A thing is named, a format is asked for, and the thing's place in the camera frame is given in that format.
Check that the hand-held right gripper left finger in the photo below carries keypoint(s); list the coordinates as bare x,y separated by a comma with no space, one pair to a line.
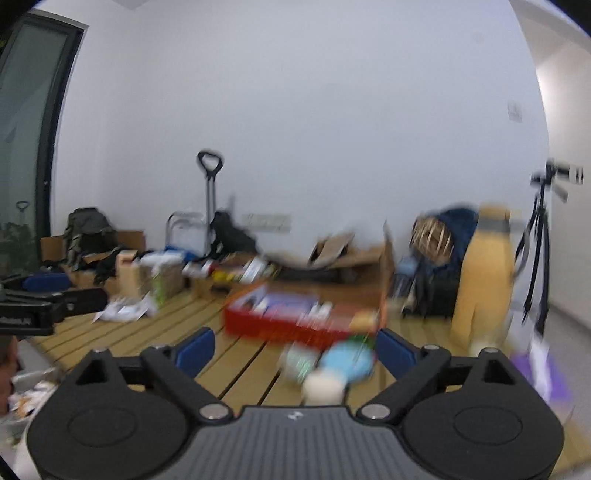
196,353

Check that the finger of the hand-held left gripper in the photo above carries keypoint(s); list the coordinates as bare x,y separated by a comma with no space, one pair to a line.
85,300
46,281

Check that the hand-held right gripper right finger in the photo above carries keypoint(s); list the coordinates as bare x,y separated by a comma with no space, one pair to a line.
395,353

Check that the orange cardboard shoebox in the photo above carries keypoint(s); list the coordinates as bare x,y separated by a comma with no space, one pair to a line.
277,325

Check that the purple knitted cloth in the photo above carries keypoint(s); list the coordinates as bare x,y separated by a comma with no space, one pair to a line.
291,304

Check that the cream soft ball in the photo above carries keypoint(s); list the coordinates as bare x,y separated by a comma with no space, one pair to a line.
324,388

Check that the purple soft cloth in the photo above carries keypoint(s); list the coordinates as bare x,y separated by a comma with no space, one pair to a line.
547,378

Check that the person's left hand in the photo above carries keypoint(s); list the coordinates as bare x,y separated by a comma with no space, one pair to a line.
7,367

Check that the white crumpled paper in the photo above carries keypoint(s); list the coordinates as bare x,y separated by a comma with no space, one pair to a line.
124,310

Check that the dark green backpack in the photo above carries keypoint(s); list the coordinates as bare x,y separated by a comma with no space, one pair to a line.
87,235

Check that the blue water bottle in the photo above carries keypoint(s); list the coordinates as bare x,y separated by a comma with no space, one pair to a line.
406,279

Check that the small brown cardboard box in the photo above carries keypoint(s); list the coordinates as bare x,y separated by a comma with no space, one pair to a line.
131,241

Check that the white plastic bag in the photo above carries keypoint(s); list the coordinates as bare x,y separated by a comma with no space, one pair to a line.
27,397

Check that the low cardboard box with clutter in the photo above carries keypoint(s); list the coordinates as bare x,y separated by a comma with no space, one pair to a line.
217,277

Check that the large open cardboard box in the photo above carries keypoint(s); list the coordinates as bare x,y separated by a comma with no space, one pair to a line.
364,270

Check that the green and white packet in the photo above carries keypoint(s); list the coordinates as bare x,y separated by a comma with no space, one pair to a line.
300,362

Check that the yellow thermos jug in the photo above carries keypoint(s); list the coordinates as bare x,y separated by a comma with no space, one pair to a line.
485,286

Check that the woven rattan ball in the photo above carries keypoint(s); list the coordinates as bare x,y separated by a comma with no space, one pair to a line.
431,240

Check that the black bag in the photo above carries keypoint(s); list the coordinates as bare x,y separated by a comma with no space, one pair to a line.
231,235

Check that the dark blue fabric bag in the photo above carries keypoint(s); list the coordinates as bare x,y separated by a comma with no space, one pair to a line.
461,230

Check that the dark framed glass door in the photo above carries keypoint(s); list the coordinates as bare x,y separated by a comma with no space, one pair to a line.
27,138

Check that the folding hand trolley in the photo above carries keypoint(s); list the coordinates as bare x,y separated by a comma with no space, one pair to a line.
210,198

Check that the white wall socket strip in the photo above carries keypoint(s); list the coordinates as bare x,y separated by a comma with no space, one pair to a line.
267,222

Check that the black camera tripod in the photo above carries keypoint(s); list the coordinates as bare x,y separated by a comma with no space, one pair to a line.
540,240

